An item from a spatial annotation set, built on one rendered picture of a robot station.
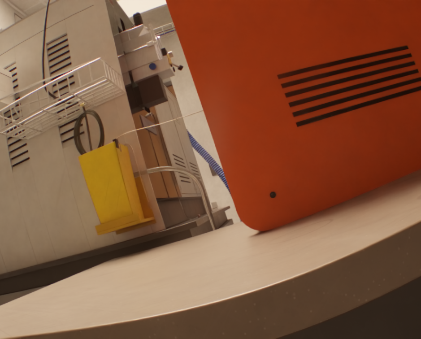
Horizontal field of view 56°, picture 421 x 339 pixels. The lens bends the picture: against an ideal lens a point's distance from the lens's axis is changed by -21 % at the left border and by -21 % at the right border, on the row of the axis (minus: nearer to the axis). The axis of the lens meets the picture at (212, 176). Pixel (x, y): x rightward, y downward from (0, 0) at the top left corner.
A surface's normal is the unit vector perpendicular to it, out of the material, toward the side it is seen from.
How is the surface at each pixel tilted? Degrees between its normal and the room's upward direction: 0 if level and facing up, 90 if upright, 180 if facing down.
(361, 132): 90
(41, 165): 90
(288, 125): 90
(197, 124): 90
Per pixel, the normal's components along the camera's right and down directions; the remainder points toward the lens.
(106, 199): -0.05, 0.01
